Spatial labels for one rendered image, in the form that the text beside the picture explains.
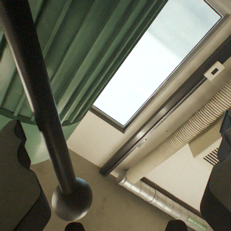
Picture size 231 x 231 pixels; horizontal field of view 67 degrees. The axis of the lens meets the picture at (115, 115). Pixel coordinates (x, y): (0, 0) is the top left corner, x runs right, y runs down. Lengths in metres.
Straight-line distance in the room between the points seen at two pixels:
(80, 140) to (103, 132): 0.29
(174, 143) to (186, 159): 0.42
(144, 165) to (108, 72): 1.67
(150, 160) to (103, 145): 0.52
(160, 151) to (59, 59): 1.61
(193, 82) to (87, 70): 1.40
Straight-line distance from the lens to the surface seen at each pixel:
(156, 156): 1.76
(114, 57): 0.18
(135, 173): 1.91
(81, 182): 0.16
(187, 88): 1.55
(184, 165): 2.09
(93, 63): 0.18
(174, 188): 2.34
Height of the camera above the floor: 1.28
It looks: 26 degrees up
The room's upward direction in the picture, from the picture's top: 140 degrees counter-clockwise
